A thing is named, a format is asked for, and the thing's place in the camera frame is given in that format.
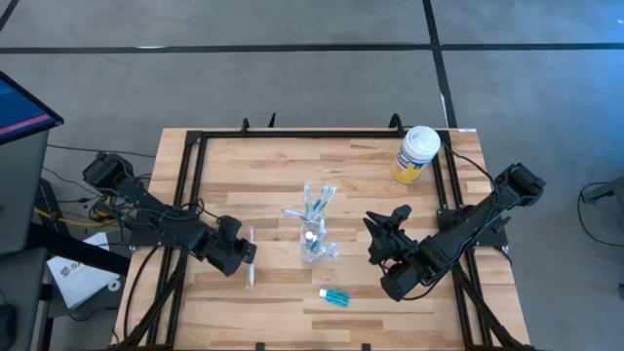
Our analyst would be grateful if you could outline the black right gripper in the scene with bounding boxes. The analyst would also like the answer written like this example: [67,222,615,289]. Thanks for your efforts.
[363,204,420,267]

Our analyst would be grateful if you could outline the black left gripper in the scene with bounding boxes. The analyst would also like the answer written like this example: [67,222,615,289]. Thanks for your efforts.
[202,215,258,278]

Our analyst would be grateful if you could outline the green toothbrush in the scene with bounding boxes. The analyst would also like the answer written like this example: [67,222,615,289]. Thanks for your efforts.
[321,183,338,215]

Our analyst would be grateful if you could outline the clear plastic square cup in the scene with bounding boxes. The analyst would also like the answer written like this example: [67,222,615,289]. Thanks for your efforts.
[299,216,333,265]

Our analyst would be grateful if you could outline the blue and white tube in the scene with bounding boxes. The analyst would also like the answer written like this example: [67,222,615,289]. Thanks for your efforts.
[317,287,351,308]

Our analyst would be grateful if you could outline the yellow Lysol wipes canister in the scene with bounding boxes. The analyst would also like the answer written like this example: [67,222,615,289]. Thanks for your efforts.
[391,125,443,185]

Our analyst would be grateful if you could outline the black desk foot bar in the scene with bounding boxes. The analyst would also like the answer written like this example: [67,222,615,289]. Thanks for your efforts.
[26,221,132,277]

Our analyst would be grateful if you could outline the white paper booklet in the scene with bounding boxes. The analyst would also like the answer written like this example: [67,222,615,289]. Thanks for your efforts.
[46,231,122,310]

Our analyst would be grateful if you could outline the grey furniture leg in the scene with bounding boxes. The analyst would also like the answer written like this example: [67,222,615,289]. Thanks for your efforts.
[581,175,624,205]

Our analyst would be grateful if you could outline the computer monitor blue screen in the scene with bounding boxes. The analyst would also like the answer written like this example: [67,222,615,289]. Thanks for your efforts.
[0,70,65,146]

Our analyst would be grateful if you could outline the black aluminium rig frame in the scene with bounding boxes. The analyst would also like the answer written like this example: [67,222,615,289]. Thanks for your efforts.
[114,112,530,351]

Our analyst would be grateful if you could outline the black right camera cable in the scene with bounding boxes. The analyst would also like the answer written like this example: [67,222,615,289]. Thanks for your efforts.
[438,138,498,199]

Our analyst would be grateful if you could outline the yellow cable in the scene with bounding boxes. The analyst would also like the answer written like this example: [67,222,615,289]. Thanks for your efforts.
[32,207,129,229]

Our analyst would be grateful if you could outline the black floor cable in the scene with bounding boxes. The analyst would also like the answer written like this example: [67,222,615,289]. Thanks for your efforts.
[46,142,158,160]
[576,181,624,249]

